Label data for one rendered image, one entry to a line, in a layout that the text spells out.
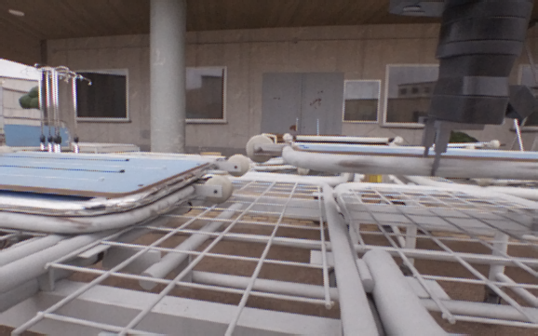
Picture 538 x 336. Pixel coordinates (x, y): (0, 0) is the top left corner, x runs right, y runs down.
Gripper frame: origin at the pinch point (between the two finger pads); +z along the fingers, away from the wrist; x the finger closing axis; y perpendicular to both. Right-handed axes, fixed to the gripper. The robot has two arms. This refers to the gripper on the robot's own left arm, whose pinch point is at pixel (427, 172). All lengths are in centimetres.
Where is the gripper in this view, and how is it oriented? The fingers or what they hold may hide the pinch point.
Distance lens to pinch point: 36.9
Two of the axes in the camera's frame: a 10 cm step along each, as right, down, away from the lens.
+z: -0.2, 9.6, 2.9
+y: 10.0, 0.4, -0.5
